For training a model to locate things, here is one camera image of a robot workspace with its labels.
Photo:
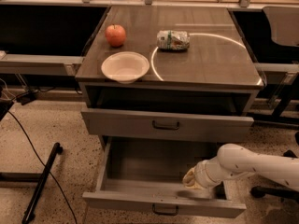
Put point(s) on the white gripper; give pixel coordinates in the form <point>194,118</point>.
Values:
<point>202,172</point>

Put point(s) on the grey drawer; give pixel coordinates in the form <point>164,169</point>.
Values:
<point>145,175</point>
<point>166,126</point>

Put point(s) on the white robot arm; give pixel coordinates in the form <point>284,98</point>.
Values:
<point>233,161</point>

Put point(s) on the grey top drawer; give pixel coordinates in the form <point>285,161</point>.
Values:
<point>166,126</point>

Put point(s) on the grey drawer cabinet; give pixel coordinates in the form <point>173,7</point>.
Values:
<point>216,60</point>

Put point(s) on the white bowl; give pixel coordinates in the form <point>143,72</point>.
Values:
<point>125,67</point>

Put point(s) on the crumpled chip bag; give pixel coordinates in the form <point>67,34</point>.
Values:
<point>173,40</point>

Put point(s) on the black stand leg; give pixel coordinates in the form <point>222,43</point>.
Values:
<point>29,214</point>

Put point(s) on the red apple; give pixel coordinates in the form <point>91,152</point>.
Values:
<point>115,35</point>

